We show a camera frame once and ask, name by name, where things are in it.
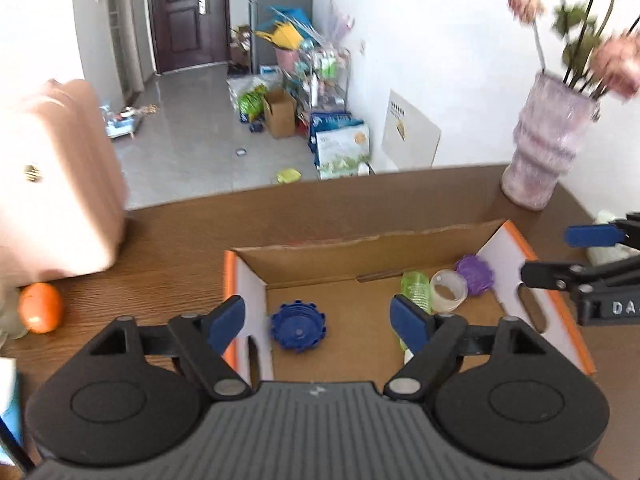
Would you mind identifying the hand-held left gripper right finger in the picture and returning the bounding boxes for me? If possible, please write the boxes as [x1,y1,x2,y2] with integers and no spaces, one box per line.
[382,294,548,402]

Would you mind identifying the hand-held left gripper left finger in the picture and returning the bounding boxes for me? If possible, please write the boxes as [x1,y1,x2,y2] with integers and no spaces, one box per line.
[89,295,253,402]

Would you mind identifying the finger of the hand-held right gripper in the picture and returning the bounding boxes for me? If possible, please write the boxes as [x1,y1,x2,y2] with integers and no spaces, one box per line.
[520,259,640,302]
[565,214,640,252]

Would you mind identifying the green ribbed roller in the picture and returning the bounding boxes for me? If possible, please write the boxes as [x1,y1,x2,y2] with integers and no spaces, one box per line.
[400,270,434,317]

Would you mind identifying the blue plastic lid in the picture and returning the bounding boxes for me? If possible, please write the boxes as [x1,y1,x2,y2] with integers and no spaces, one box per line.
[270,300,328,351]

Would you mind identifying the purple ribbed lid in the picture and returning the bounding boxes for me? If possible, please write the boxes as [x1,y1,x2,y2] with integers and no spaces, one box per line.
[455,254,496,296]

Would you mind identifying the white bowl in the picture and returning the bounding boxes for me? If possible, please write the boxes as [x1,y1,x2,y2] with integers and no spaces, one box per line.
[586,209,633,265]

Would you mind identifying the lilac ribbed vase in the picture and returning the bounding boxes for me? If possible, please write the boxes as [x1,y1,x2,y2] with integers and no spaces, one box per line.
[501,71,601,211]

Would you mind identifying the pink artificial flowers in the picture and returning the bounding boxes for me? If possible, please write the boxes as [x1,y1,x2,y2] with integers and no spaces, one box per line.
[507,0,640,103]

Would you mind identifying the white printed carton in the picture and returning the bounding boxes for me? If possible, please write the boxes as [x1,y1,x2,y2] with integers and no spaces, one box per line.
[315,125,372,179]

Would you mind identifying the orange fruit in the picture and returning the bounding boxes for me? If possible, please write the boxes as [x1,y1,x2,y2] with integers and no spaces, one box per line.
[18,282,65,334]

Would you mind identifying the white calendar board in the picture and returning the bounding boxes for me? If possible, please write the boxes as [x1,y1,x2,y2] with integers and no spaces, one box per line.
[381,89,442,170]

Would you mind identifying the small brown cardboard box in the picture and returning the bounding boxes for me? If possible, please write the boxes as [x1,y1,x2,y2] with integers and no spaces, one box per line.
[262,89,297,138]

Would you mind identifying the blue printed carton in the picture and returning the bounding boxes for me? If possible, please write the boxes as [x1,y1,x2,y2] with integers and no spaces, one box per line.
[310,110,365,133]

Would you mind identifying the pink suitcase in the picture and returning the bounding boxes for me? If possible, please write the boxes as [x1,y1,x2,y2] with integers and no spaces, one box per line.
[0,79,128,288]

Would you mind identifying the green plastic bag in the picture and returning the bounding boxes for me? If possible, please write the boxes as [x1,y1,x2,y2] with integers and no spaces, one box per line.
[237,85,266,116]

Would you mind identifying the blue and white box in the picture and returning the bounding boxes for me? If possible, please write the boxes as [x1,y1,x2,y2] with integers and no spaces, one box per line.
[0,357,26,466]

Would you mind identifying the pink bin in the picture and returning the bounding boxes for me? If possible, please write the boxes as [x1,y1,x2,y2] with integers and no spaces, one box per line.
[275,47,301,78]

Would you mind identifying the yellow and blue toy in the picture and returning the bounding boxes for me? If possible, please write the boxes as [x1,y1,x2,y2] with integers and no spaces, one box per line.
[255,7,313,51]

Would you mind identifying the dark wooden door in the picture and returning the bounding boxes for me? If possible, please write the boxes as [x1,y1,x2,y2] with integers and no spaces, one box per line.
[145,0,232,75]

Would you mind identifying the wire shelf rack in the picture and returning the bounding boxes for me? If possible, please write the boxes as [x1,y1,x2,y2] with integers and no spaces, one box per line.
[282,45,351,136]

